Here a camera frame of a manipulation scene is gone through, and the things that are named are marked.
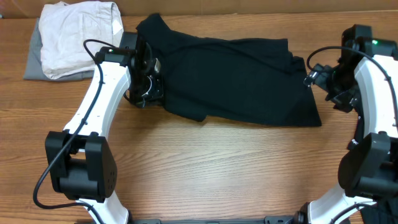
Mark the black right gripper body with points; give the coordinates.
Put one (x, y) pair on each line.
(341, 83)

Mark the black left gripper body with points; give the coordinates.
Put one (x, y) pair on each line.
(145, 89)

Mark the black t-shirt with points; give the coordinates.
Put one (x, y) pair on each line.
(251, 80)

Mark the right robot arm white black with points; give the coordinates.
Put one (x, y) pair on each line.
(364, 80)

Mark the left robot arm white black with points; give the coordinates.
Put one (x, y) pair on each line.
(81, 165)

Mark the beige folded trousers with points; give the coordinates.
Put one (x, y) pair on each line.
(63, 29)

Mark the grey folded garment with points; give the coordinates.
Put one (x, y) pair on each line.
(33, 69)

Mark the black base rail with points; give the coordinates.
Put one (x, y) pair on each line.
(266, 220)

